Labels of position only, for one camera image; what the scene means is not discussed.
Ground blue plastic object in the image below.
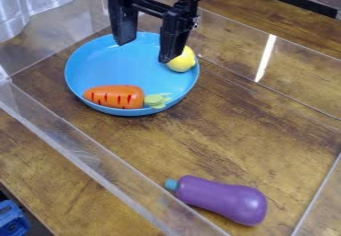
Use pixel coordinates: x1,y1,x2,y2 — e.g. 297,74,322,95
0,200,31,236

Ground clear acrylic enclosure wall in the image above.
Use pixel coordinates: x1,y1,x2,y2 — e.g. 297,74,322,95
0,0,341,236

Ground purple toy eggplant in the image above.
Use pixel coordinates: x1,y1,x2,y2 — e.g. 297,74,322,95
165,175,268,226

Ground orange toy carrot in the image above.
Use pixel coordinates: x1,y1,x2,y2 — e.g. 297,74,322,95
83,85,172,109

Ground blue round tray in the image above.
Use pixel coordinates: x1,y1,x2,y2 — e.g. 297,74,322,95
65,32,200,117

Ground yellow toy lemon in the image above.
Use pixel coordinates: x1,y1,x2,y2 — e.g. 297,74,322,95
168,46,196,73

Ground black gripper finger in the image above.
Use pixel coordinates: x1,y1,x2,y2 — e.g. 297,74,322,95
109,0,138,45
160,9,193,63

